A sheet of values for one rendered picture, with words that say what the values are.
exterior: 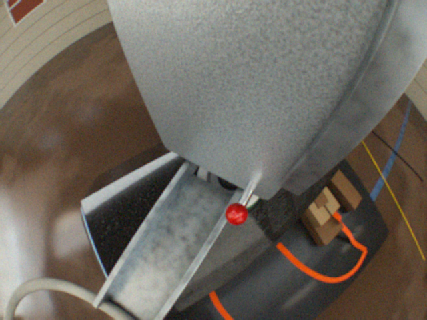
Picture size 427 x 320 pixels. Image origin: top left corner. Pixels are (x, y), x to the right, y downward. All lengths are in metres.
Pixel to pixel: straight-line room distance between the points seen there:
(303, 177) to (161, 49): 0.17
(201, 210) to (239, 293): 1.21
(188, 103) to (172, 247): 0.26
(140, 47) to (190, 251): 0.32
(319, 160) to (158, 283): 0.33
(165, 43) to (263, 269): 1.48
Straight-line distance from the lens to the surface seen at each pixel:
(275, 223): 0.79
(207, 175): 0.60
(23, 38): 6.69
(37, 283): 0.52
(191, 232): 0.36
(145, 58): 0.19
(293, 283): 1.62
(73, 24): 6.40
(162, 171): 0.69
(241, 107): 0.16
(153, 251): 0.38
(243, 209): 0.25
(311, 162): 0.16
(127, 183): 0.73
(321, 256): 1.70
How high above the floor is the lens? 1.47
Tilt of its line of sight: 64 degrees down
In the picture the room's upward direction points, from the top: 4 degrees counter-clockwise
